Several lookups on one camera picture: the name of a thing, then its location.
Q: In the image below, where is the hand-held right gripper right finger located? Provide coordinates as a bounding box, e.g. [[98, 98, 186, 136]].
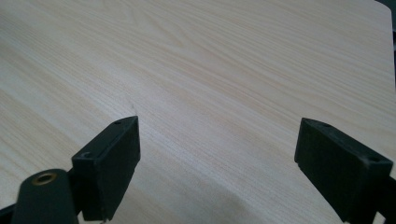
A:
[[293, 117, 394, 224]]

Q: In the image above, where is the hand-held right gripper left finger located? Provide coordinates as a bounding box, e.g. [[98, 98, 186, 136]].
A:
[[71, 115, 141, 222]]

